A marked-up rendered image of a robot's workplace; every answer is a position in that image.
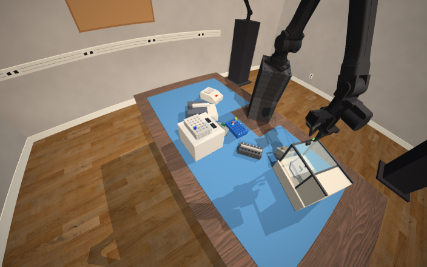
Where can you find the blue tube rack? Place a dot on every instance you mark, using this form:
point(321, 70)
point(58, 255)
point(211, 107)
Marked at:
point(238, 130)

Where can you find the blue flat mat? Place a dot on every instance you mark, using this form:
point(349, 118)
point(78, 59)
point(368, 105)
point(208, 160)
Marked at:
point(246, 191)

